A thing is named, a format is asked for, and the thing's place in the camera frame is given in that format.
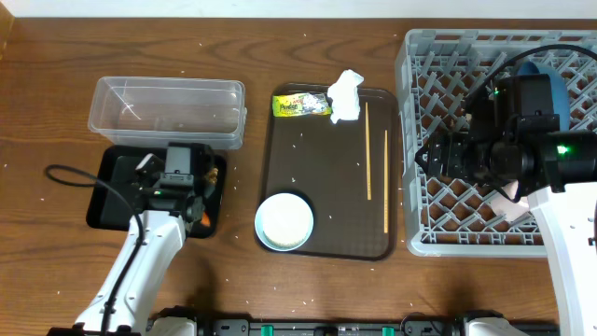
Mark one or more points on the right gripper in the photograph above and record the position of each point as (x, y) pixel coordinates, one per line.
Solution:
(441, 159)

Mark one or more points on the pink cup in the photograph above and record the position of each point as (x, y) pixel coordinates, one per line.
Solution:
(501, 206)

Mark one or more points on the white napkin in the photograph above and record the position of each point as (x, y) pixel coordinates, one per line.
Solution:
(344, 97)

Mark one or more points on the dark blue plate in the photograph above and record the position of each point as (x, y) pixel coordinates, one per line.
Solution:
(558, 89)

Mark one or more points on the light blue rice bowl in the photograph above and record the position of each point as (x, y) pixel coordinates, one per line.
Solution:
(284, 222)

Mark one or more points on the brown food scrap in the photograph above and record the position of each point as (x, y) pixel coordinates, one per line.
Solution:
(212, 176)

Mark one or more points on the orange carrot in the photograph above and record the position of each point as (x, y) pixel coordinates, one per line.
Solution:
(205, 220)

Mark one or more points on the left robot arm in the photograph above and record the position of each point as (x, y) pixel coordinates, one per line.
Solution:
(123, 304)

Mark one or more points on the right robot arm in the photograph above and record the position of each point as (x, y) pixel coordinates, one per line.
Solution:
(515, 135)

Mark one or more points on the grey dishwasher rack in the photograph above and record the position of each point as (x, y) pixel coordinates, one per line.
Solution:
(435, 71)

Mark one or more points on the left wooden chopstick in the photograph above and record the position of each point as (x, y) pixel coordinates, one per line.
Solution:
(368, 162)

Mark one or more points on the brown serving tray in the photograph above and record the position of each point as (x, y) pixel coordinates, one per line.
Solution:
(325, 164)

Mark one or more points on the yellow snack wrapper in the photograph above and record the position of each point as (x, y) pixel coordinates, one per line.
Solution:
(300, 104)

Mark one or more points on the clear plastic bin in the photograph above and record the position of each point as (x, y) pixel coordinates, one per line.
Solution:
(155, 111)

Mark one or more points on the black plastic tray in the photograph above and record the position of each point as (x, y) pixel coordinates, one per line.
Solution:
(112, 196)

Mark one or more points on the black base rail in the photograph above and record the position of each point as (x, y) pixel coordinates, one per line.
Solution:
(241, 327)

